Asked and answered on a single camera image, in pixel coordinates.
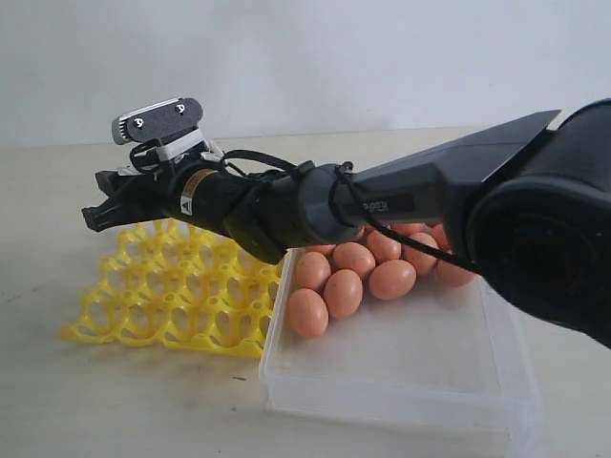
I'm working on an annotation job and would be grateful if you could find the clear plastic container box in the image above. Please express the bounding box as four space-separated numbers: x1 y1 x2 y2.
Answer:
260 250 543 457

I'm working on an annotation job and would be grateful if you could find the yellow plastic egg tray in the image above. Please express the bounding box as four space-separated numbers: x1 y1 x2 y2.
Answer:
60 219 283 359

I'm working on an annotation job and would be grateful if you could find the black cable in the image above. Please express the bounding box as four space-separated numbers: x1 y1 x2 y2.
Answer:
128 142 478 277

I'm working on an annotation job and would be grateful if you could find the brown egg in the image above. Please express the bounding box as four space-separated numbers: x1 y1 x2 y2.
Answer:
295 252 331 292
403 232 438 276
369 260 416 301
435 260 475 288
332 241 376 281
324 269 363 319
366 231 402 264
431 223 451 252
287 288 328 339

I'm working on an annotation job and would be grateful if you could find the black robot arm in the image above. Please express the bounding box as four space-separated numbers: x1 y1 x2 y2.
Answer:
82 97 610 345

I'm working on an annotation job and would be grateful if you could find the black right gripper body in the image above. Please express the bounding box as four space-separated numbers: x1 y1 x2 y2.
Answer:
137 162 248 234

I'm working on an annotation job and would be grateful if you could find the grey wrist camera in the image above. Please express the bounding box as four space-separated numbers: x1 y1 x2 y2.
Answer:
111 97 204 145

